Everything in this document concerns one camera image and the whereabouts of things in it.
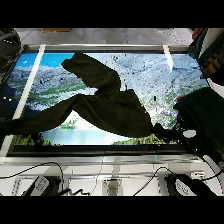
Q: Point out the dark green pants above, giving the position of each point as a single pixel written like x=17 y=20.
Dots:
x=110 y=110

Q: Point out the heap of clothes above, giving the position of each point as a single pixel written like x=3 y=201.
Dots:
x=208 y=56

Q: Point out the silver frame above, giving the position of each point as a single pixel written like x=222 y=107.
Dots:
x=113 y=160

